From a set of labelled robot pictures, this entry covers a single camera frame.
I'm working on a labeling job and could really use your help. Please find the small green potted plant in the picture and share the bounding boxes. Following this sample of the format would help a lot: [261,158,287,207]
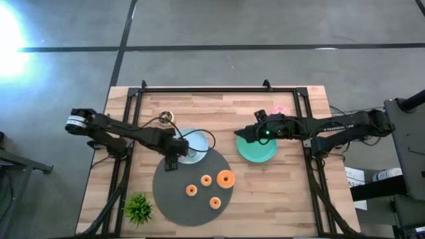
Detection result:
[123,193,154,226]

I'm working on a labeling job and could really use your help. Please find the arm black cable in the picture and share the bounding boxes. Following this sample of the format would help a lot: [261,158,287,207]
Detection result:
[142,116,216,154]
[256,116,279,146]

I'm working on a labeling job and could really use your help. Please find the white bottle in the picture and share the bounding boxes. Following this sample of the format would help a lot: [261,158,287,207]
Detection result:
[371,167,403,183]

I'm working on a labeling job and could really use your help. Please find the green plate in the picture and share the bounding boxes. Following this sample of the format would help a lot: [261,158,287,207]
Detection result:
[236,135,278,163]

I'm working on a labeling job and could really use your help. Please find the light blue plate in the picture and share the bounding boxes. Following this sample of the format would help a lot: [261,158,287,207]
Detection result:
[179,127,211,165]

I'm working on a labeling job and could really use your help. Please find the dark grey stand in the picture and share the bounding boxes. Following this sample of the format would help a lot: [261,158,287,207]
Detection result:
[0,131,54,239]

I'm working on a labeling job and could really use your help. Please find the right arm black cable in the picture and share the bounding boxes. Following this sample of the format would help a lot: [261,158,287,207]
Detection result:
[256,116,279,146]

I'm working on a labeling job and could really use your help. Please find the large orange donut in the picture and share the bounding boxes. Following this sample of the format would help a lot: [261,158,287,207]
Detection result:
[216,169,236,189]

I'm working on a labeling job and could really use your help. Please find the chocolate frosted donut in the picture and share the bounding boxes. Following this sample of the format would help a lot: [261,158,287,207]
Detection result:
[157,110,175,127]

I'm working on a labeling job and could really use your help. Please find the round grey woven mat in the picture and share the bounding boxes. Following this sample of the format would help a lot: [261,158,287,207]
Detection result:
[152,148,234,227]

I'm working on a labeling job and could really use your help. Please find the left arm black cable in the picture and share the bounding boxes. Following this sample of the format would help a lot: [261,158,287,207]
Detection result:
[142,116,216,154]

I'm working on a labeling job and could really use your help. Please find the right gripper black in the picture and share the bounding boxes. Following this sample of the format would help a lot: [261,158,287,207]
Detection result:
[234,109,295,144]

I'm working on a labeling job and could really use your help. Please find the white paper sheet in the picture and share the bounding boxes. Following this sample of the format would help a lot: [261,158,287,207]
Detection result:
[344,165,368,210]

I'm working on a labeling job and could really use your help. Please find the black metal table frame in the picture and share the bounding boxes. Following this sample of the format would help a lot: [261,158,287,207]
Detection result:
[79,79,361,238]

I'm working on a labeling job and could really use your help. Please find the grey cart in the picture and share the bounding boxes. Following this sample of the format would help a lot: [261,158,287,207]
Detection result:
[383,89,425,200]

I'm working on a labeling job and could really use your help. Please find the loose floor cables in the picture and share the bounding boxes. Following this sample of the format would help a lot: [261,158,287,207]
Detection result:
[328,105,386,117]

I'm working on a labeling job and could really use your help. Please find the pink frosted donut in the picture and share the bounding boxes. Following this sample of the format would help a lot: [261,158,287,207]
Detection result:
[270,105,289,116]

